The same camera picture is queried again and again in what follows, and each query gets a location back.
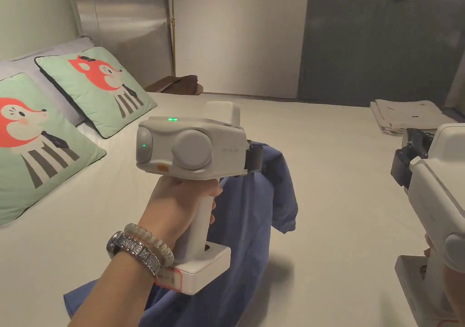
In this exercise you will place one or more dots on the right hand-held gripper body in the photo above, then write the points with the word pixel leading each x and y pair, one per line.
pixel 439 196

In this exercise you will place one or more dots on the person's left hand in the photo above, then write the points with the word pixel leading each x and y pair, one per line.
pixel 170 210

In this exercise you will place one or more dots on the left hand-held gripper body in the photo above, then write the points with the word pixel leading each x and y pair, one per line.
pixel 189 149

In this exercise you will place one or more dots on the pale lavender pillow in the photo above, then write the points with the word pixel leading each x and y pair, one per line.
pixel 51 56

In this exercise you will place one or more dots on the green fox print cushion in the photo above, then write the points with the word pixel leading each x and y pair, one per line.
pixel 98 87
pixel 32 149

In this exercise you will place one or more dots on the pale green padded headboard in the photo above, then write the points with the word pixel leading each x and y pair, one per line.
pixel 32 18

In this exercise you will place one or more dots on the bed with beige sheet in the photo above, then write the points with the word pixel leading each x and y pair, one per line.
pixel 345 214

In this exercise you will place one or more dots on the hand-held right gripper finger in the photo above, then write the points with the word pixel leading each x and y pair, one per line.
pixel 417 141

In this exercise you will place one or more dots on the folded beige cloth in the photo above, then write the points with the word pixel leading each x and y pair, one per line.
pixel 407 118

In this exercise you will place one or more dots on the grey door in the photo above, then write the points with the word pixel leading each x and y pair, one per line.
pixel 377 40

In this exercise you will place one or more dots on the person's right hand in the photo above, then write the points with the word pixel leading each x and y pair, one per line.
pixel 428 249

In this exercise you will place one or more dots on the dark blue shirt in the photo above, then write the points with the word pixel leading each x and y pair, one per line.
pixel 247 225

